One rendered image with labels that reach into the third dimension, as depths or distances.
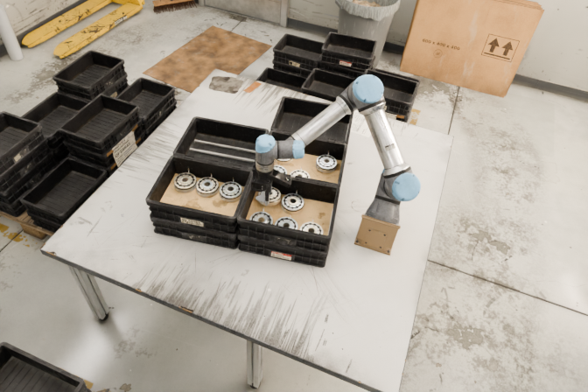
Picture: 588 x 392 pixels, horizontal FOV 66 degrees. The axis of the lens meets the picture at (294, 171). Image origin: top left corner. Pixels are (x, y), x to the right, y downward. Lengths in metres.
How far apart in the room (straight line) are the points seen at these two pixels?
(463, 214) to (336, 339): 1.80
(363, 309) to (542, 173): 2.43
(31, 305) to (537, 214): 3.32
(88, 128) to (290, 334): 1.91
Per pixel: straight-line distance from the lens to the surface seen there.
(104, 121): 3.18
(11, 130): 3.31
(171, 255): 2.11
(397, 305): 2.03
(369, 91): 1.83
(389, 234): 2.05
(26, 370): 2.26
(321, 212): 2.07
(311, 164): 2.28
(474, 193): 3.62
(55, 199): 3.08
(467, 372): 2.81
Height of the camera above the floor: 2.41
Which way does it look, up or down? 45 degrees down
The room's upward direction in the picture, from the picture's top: 5 degrees clockwise
